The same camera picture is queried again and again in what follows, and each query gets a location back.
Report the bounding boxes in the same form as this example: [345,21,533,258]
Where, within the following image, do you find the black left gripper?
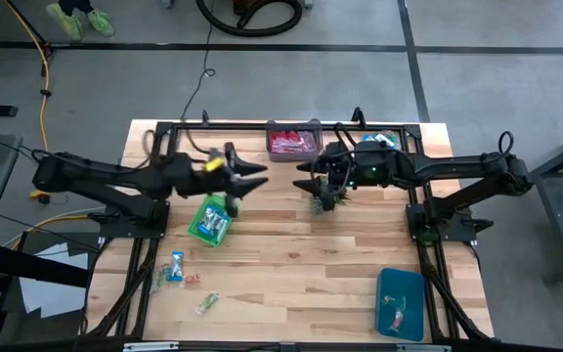
[163,142,270,219]

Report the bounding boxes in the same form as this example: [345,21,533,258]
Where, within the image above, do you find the white paper sheets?
[19,242,90,319]

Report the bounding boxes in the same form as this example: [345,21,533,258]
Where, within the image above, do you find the grey translucent bin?
[265,117,324,163]

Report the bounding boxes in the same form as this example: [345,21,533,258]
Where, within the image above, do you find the yellow cable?
[5,0,105,251]

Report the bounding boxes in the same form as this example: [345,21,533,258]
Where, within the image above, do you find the silver metal bracket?
[396,343,453,352]
[123,341,180,352]

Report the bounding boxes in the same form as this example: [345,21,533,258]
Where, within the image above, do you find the teal plastic tray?
[373,267,427,343]

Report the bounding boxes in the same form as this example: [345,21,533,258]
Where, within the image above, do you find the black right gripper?
[292,141,412,211]

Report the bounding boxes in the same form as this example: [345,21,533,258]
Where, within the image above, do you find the potted succulent plant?
[309,175,352,216]

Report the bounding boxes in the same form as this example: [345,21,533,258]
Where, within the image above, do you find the black tripod leg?
[5,0,53,50]

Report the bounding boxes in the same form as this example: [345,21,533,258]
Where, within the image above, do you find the dark grey desk frame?
[507,124,563,286]

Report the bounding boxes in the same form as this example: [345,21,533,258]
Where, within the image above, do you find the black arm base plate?
[406,202,496,243]
[96,199,170,240]

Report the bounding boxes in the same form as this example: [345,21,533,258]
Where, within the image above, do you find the yellow tag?
[202,156,226,173]

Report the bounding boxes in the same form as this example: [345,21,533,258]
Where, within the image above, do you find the black metal table frame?
[80,107,493,343]

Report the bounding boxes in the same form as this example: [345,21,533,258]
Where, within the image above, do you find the green plastic basket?
[186,193,235,247]

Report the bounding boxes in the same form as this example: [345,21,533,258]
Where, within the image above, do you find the black diagonal beam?
[0,242,90,289]

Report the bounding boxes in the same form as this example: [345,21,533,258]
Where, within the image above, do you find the green clear candy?
[195,290,221,316]
[150,268,165,295]

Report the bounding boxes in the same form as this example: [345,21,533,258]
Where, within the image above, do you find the white blue candy bar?
[369,131,399,147]
[170,250,186,283]
[215,214,232,242]
[206,210,223,237]
[197,203,214,231]

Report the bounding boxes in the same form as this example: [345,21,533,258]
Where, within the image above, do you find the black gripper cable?
[309,122,361,199]
[142,127,214,165]

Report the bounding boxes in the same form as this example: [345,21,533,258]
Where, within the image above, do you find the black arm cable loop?
[498,130,515,155]

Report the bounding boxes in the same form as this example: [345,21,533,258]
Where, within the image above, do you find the thin black floor cable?
[178,0,217,121]

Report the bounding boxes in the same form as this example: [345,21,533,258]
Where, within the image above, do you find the black vacuum hose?
[195,0,305,38]

